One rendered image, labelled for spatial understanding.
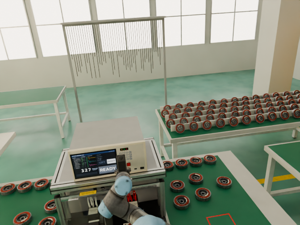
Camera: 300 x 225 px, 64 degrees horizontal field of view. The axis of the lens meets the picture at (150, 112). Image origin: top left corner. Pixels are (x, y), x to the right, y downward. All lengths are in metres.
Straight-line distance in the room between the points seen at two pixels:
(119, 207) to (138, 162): 0.39
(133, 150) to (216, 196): 0.77
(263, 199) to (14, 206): 1.79
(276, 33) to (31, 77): 6.47
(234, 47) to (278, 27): 3.92
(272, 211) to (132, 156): 1.01
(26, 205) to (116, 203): 1.09
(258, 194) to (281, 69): 3.30
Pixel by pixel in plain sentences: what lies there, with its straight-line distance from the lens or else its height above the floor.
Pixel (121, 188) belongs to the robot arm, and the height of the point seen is 1.31.
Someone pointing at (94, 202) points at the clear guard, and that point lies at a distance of 1.42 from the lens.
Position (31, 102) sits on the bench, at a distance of 4.41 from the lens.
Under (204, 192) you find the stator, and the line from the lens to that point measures 1.89.
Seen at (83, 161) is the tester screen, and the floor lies 1.24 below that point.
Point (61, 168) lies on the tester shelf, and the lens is 1.67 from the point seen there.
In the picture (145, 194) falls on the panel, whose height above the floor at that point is 0.83.
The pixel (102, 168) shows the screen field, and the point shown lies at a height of 1.18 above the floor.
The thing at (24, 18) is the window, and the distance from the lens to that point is 7.81.
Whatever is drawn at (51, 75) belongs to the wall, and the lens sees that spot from 7.87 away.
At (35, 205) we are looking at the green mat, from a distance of 2.06.
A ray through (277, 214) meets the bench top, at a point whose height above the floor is 0.75.
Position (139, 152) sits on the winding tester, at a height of 1.25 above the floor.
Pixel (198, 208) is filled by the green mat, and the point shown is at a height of 0.75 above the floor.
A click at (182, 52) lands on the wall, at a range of 7.88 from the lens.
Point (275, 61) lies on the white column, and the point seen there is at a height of 1.07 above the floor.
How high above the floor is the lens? 2.00
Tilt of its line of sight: 23 degrees down
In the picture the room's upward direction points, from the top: 4 degrees counter-clockwise
